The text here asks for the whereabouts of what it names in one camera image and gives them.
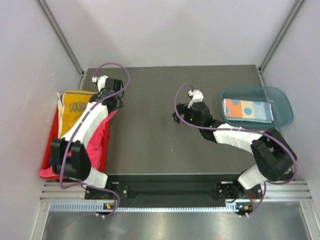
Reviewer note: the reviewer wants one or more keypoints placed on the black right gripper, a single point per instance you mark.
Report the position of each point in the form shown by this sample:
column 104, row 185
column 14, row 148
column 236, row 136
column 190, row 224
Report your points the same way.
column 182, row 109

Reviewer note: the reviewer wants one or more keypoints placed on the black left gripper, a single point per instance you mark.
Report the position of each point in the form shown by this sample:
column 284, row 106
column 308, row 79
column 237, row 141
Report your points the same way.
column 120, row 104

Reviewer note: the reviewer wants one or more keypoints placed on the pink towel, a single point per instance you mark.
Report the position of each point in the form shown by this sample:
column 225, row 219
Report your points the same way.
column 97, row 148

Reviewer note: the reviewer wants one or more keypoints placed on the blue polka dot towel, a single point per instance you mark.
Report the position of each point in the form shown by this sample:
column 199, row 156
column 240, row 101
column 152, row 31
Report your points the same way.
column 245, row 110

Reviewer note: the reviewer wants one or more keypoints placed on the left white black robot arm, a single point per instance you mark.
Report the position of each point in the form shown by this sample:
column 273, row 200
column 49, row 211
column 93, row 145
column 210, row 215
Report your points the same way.
column 69, row 153

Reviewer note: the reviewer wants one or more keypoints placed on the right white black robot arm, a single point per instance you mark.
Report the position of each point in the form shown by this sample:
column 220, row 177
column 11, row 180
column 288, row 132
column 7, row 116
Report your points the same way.
column 272, row 154

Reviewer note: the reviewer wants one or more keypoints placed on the yellow hello towel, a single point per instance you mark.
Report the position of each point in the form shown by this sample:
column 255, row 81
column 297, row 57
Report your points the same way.
column 71, row 104

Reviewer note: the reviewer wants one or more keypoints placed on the red plastic bin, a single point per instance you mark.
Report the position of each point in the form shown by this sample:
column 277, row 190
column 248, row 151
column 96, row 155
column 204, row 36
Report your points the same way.
column 63, row 120

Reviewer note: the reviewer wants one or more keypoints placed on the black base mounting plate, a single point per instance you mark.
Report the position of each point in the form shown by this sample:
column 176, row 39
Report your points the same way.
column 214, row 190

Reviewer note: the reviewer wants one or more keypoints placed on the translucent blue plastic container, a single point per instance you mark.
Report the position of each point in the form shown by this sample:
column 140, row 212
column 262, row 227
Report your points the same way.
column 281, row 107

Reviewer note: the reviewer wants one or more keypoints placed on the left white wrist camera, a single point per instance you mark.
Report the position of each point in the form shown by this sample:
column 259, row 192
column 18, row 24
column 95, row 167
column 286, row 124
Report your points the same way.
column 100, row 81

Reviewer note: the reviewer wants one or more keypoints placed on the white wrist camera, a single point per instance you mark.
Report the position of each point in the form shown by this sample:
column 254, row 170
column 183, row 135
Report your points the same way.
column 100, row 81
column 195, row 96

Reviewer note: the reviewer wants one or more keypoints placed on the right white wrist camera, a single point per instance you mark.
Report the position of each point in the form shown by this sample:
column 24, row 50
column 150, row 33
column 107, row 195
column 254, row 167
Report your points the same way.
column 195, row 96

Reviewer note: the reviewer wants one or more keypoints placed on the left aluminium frame post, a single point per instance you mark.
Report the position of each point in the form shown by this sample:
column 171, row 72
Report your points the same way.
column 60, row 35

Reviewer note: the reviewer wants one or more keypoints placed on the aluminium frame post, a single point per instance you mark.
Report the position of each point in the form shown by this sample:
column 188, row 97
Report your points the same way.
column 281, row 34
column 60, row 35

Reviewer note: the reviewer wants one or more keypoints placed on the aluminium extrusion rail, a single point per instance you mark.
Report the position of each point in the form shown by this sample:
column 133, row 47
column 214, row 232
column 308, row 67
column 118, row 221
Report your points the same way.
column 296, row 191

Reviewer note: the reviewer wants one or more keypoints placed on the right aluminium frame post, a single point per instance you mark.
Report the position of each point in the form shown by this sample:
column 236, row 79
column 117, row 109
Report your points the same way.
column 281, row 34

